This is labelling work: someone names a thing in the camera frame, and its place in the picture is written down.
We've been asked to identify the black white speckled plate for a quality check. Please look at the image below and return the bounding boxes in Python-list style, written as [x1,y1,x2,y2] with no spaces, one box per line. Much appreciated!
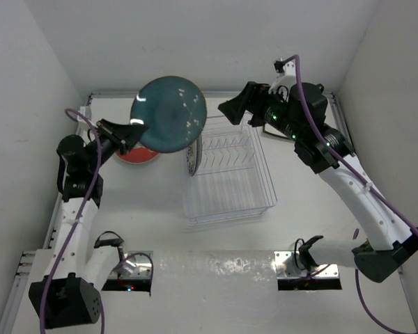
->
[186,136,203,177]

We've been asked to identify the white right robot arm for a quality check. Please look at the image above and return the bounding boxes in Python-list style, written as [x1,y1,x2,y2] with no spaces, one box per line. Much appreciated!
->
[218,81,418,283]

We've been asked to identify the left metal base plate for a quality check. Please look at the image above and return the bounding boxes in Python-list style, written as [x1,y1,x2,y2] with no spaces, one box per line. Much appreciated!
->
[108,250,153,280]

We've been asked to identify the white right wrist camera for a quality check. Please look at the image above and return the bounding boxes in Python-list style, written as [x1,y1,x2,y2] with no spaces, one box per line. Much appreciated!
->
[273,58,296,86]

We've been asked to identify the white round plate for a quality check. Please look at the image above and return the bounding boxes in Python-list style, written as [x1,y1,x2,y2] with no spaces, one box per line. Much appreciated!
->
[116,146,160,164]

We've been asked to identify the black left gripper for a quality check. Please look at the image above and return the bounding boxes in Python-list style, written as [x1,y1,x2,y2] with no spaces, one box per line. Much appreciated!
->
[85,119,146,173]

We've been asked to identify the metal base plate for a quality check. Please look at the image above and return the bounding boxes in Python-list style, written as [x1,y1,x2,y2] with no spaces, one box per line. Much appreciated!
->
[274,250,339,280]
[108,250,153,280]

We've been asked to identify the square grey plate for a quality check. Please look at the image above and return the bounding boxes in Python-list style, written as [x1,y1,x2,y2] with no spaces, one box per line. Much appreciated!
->
[263,125,288,139]

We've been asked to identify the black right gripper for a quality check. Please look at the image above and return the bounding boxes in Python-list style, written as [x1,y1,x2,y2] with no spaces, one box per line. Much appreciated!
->
[219,81,302,141]

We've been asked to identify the white wire dish rack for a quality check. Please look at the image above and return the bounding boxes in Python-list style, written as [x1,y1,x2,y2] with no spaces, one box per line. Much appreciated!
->
[182,115,277,228]

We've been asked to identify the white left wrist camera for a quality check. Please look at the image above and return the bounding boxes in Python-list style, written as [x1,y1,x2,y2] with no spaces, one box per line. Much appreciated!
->
[78,106,92,122]

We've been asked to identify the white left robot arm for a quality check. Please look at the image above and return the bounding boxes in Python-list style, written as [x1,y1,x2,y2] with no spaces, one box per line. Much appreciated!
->
[29,119,148,333]

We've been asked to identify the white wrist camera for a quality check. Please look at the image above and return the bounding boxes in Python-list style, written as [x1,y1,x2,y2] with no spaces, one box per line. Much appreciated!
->
[273,58,296,86]
[78,106,92,122]

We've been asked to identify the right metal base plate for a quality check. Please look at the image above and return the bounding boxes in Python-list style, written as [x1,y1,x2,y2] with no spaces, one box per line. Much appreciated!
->
[274,250,339,280]

